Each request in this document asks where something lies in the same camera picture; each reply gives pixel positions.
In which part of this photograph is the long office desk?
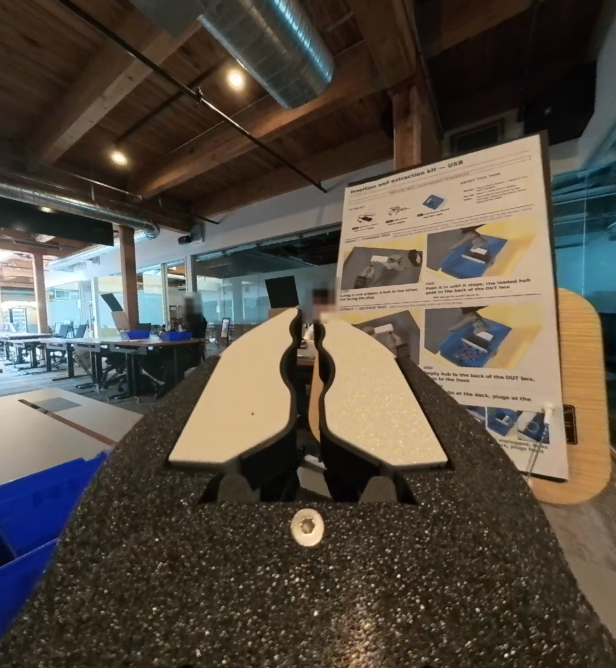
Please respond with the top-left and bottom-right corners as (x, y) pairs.
(39, 336), (207, 403)

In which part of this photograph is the black screen panel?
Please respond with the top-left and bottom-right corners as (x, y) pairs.
(263, 276), (299, 315)

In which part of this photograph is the wooden column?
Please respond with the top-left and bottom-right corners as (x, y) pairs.
(391, 83), (436, 173)
(30, 252), (49, 335)
(117, 224), (141, 327)

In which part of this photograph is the large silver air duct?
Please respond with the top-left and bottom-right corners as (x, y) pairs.
(197, 0), (336, 111)

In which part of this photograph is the dark table cable hatch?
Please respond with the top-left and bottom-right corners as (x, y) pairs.
(38, 397), (82, 416)

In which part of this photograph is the blue plastic bin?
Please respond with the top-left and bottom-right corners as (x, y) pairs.
(0, 450), (114, 597)

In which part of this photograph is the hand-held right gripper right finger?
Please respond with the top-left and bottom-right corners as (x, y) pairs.
(315, 318), (450, 496)

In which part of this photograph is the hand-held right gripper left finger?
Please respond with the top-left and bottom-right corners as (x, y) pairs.
(167, 307), (302, 492)

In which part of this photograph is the printed instruction sheet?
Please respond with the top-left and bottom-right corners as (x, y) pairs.
(335, 132), (570, 482)

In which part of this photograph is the black ceiling pipe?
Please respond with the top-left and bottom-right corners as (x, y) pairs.
(57, 0), (325, 193)

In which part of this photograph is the row of office desks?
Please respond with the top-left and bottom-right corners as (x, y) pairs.
(0, 326), (45, 389)

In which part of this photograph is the black hanging panel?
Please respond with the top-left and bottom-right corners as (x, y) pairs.
(0, 189), (117, 247)

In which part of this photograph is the slim silver air duct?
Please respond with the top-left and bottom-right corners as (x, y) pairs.
(0, 174), (161, 242)

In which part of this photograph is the rounded wooden board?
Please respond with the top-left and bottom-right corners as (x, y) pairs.
(528, 286), (615, 506)

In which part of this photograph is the wall air vent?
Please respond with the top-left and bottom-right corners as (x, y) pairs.
(448, 121), (506, 153)

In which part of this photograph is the black tilted board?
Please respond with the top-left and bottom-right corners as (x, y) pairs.
(99, 291), (127, 331)

